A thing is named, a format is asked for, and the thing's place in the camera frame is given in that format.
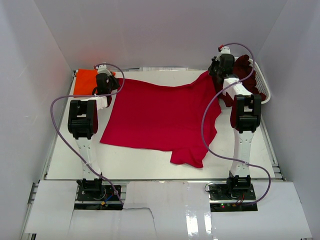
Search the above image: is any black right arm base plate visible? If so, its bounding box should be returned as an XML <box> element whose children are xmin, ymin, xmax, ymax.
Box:
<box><xmin>204</xmin><ymin>182</ymin><xmax>258</xmax><ymax>213</ymax></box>

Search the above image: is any dark maroon t shirt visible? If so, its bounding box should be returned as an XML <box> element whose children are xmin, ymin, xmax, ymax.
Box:
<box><xmin>218</xmin><ymin>54</ymin><xmax>267</xmax><ymax>107</ymax></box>

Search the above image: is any orange folded t shirt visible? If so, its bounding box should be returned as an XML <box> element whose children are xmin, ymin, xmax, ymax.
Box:
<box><xmin>72</xmin><ymin>68</ymin><xmax>117</xmax><ymax>97</ymax></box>

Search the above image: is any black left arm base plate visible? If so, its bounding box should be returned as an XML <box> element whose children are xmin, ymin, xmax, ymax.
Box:
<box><xmin>74</xmin><ymin>185</ymin><xmax>123</xmax><ymax>211</ymax></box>

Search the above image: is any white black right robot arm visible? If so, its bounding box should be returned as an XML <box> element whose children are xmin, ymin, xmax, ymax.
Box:
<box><xmin>209</xmin><ymin>53</ymin><xmax>262</xmax><ymax>200</ymax></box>

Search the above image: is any white plastic laundry basket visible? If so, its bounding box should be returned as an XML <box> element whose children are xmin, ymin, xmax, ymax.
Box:
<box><xmin>249</xmin><ymin>58</ymin><xmax>271</xmax><ymax>104</ymax></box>

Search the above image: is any bright red t shirt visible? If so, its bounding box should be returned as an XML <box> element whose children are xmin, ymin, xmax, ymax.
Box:
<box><xmin>100</xmin><ymin>71</ymin><xmax>222</xmax><ymax>169</ymax></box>

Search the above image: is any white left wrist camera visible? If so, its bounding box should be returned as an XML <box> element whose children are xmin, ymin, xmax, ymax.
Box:
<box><xmin>94</xmin><ymin>63</ymin><xmax>112</xmax><ymax>76</ymax></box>

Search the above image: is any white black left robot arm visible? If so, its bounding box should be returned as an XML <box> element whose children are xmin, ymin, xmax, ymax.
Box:
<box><xmin>67</xmin><ymin>72</ymin><xmax>120</xmax><ymax>200</ymax></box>

